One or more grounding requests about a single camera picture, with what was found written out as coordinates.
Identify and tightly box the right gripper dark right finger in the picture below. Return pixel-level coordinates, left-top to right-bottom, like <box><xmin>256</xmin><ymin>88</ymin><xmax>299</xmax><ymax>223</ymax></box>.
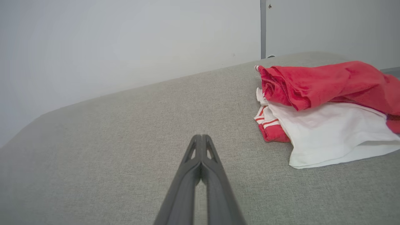
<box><xmin>202</xmin><ymin>134</ymin><xmax>247</xmax><ymax>225</ymax></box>

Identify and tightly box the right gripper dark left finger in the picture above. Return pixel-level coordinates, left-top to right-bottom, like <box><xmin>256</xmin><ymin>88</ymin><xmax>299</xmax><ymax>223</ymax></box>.
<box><xmin>153</xmin><ymin>134</ymin><xmax>202</xmax><ymax>225</ymax></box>

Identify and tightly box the red and white basketball jersey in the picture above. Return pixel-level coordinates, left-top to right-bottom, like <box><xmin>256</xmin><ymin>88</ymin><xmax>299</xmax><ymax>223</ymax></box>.
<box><xmin>254</xmin><ymin>61</ymin><xmax>400</xmax><ymax>169</ymax></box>

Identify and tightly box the grey wall baseboard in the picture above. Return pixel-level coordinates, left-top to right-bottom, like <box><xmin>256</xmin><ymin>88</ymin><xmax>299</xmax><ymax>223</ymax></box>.
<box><xmin>380</xmin><ymin>67</ymin><xmax>400</xmax><ymax>78</ymax></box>

